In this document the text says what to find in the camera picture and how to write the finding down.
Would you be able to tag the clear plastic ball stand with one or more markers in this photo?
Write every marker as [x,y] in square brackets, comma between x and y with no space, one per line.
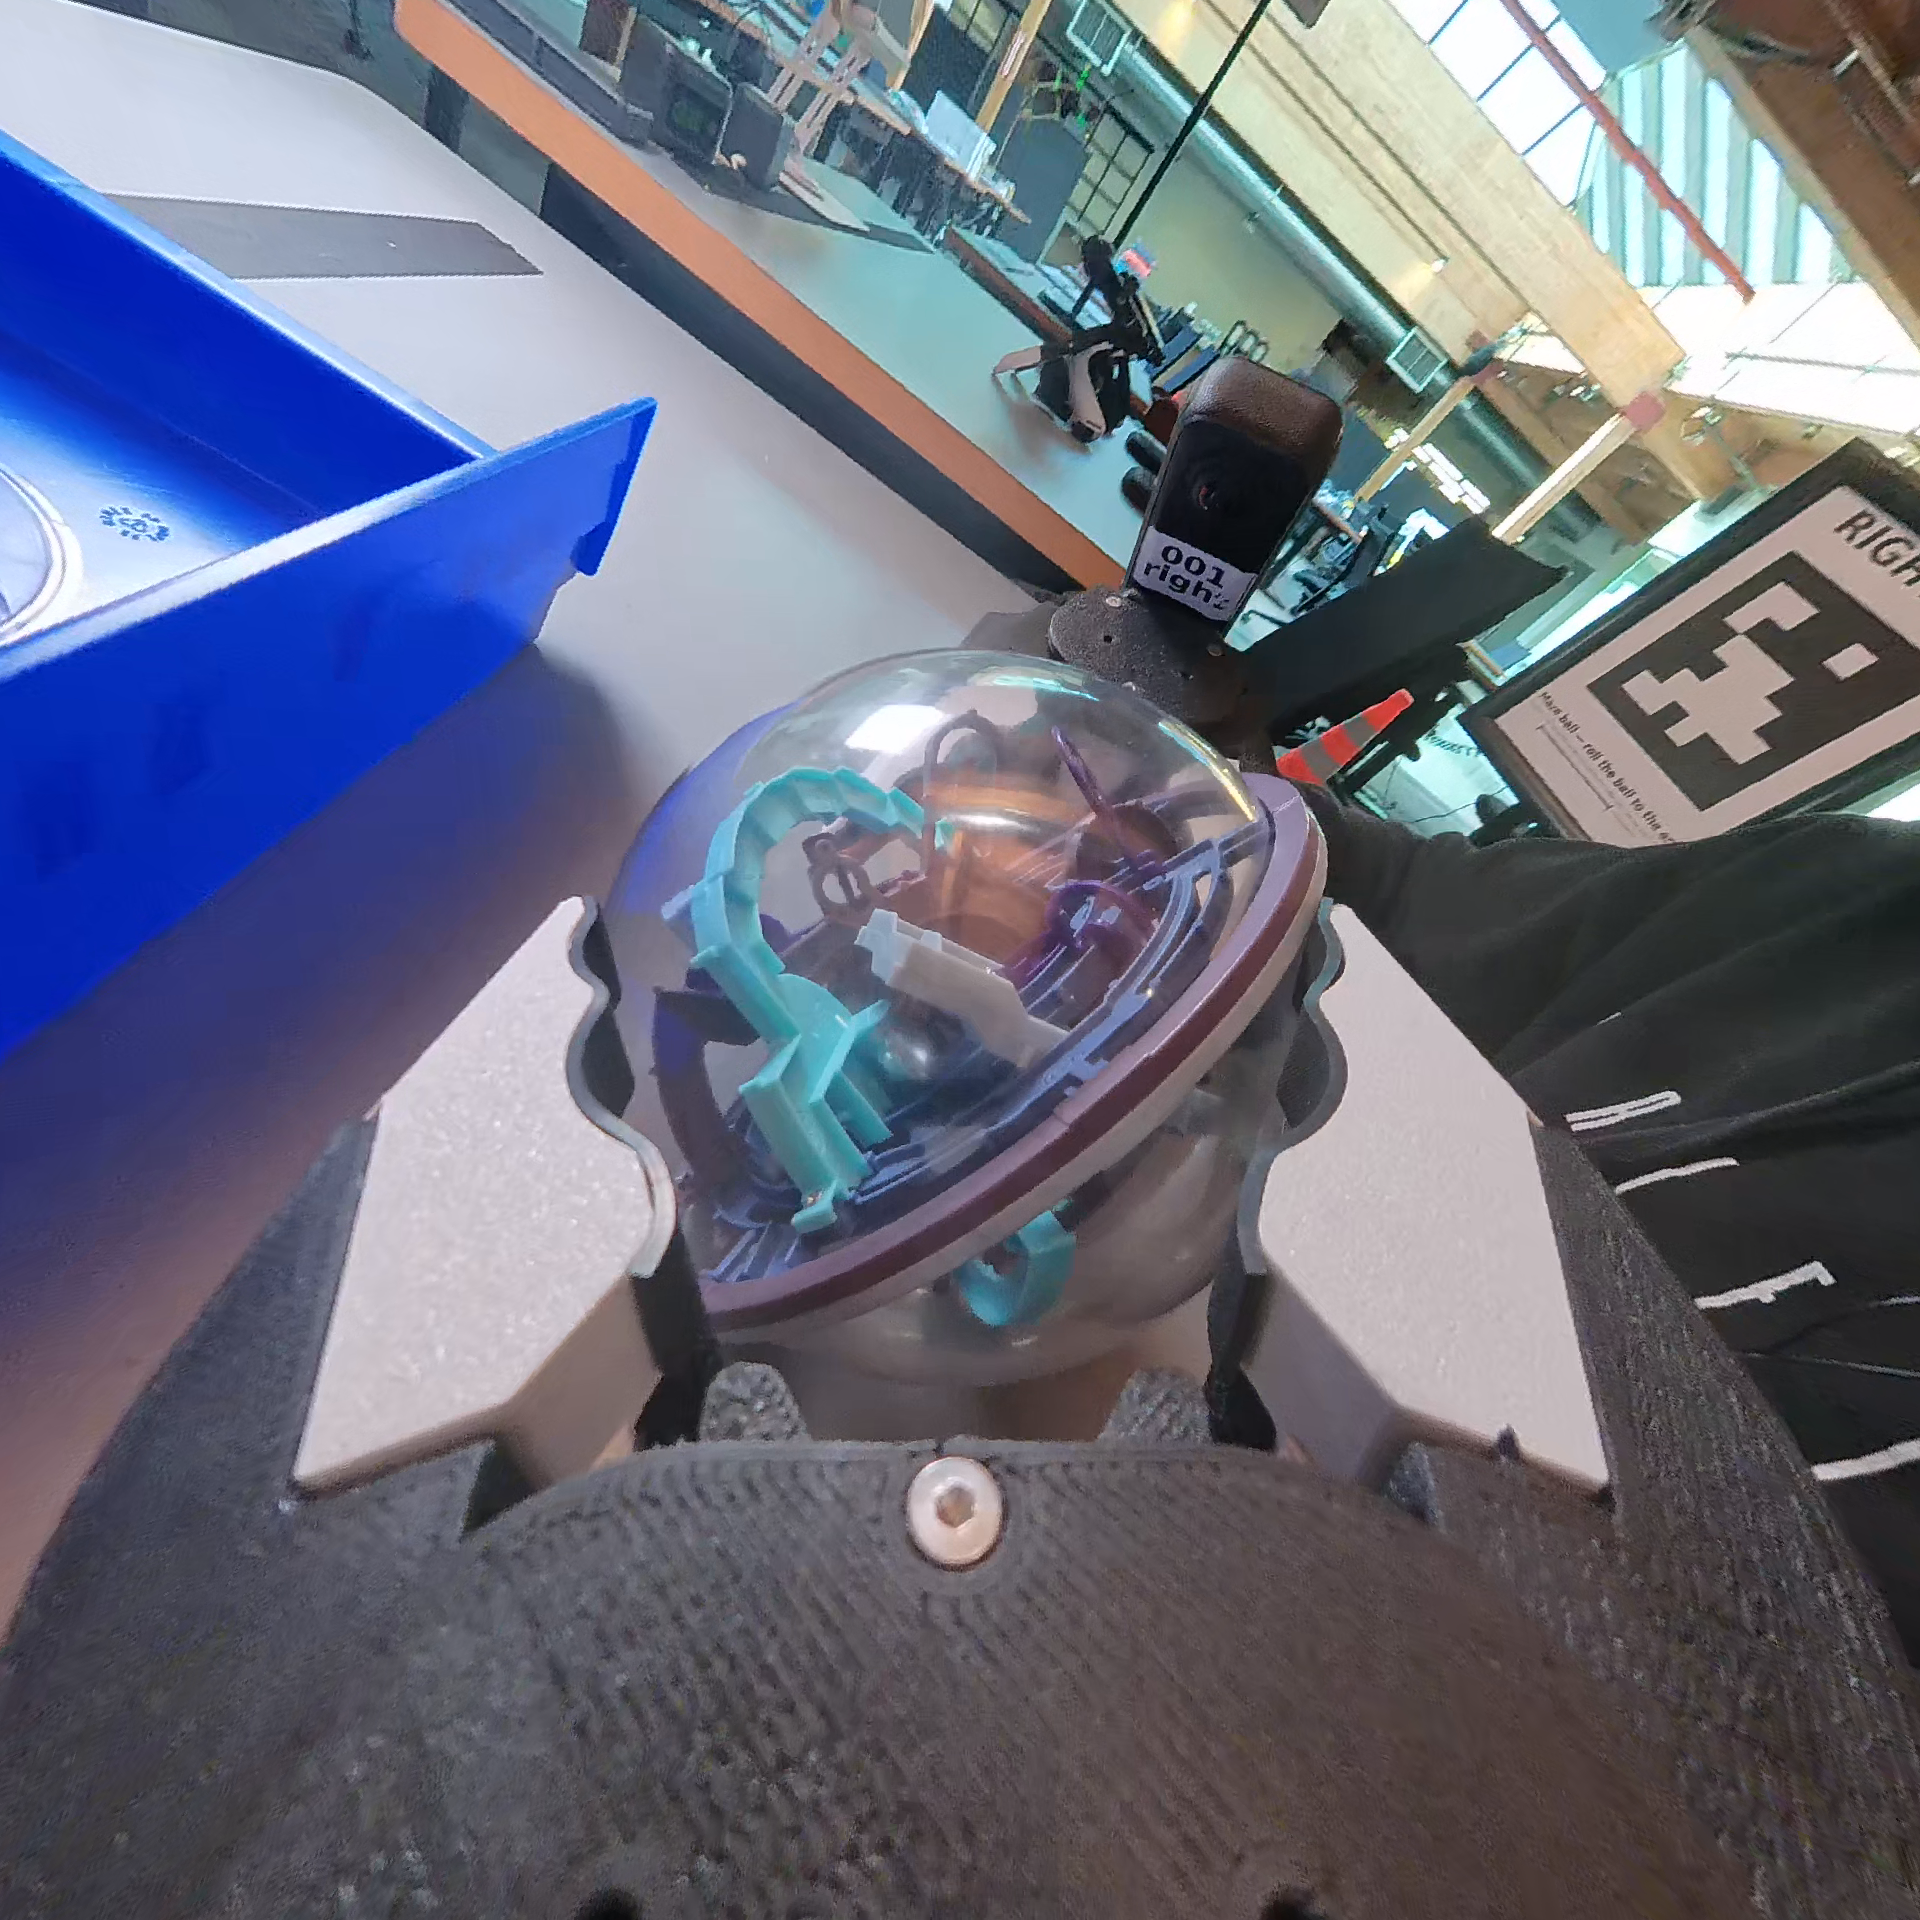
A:
[26,557]

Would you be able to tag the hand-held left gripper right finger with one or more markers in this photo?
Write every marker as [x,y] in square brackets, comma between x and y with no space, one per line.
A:
[1440,1260]

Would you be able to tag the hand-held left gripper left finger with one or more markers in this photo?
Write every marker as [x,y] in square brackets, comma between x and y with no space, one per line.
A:
[480,1260]

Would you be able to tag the long pale desk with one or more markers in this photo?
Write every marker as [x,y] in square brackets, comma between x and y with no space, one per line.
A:
[813,300]

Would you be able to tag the black-framed marker sign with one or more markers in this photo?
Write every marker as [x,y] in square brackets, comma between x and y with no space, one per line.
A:
[1710,675]

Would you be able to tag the spare hand-held gripper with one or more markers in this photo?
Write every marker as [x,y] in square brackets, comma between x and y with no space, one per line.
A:
[1096,347]

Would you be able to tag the black backpack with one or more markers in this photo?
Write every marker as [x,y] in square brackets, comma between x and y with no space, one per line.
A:
[1772,1292]

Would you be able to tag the black office chair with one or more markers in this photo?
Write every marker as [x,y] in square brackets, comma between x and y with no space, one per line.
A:
[1440,615]

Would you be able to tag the clear plastic maze ball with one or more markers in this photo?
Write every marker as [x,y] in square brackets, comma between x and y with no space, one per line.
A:
[960,991]

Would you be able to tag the orange traffic cone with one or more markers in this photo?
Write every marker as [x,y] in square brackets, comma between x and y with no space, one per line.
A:
[1356,741]

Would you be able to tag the blue plastic bin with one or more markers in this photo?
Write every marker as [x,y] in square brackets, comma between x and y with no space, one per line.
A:
[271,661]

